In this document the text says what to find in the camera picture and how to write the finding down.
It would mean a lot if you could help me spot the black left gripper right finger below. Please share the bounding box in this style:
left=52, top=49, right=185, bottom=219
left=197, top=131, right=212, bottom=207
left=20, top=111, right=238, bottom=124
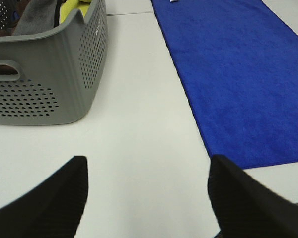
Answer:
left=208, top=155, right=298, bottom=238

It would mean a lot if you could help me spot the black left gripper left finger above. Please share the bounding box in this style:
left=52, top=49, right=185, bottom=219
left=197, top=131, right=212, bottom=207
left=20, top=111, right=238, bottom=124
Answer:
left=0, top=156, right=88, bottom=238

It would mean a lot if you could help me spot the blue towel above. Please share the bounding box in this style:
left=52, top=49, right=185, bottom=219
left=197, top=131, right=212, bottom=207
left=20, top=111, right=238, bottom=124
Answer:
left=152, top=0, right=298, bottom=169

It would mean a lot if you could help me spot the grey perforated laundry basket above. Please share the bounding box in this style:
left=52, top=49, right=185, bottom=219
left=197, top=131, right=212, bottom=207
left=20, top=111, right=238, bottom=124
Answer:
left=0, top=0, right=108, bottom=125

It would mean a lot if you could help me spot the grey towel in basket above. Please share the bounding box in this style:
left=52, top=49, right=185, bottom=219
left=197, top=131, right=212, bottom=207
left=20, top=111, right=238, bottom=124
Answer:
left=12, top=0, right=58, bottom=36

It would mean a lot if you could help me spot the yellow-green towel in basket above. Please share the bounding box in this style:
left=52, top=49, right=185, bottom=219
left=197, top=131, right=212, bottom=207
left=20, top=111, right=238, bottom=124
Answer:
left=59, top=0, right=93, bottom=25

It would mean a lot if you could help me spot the black cloth in basket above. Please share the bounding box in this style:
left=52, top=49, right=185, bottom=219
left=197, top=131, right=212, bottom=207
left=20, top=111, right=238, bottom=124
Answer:
left=54, top=0, right=66, bottom=27

